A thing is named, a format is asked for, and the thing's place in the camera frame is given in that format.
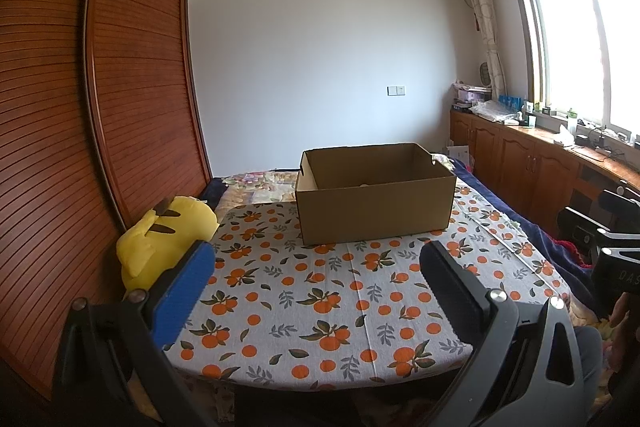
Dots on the brown cardboard box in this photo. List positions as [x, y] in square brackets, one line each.
[375, 212]

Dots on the white wall switch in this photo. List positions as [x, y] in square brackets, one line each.
[397, 90]

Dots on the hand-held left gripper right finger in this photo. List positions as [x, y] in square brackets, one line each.
[450, 292]

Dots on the person's right hand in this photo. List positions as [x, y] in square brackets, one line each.
[625, 309]

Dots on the white tissue pack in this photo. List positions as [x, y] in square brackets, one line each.
[564, 137]

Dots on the patterned beige curtain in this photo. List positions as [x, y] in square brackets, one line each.
[485, 22]

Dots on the wooden framed window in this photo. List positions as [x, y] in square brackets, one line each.
[570, 47]

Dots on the pink storage box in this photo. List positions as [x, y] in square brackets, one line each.
[474, 95]

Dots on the dark blue blanket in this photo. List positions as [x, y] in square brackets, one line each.
[540, 242]

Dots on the yellow plush toy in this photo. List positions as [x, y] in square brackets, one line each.
[160, 237]

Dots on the small round fan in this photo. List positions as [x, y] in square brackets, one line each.
[485, 74]

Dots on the clear plastic bag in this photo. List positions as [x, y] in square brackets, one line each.
[495, 111]

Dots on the dark blue pillow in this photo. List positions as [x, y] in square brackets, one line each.
[214, 192]

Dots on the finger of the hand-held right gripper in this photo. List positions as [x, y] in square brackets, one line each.
[622, 204]
[582, 229]

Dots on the wooden slatted wardrobe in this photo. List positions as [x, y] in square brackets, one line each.
[75, 107]

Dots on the wooden low cabinet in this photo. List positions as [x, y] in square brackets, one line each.
[515, 162]

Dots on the floral quilt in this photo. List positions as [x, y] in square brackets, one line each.
[260, 187]

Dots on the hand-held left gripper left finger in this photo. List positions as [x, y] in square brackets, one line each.
[182, 294]

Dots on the orange fruit print cloth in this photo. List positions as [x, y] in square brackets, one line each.
[310, 307]

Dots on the white paper bag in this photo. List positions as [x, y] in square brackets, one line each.
[457, 153]

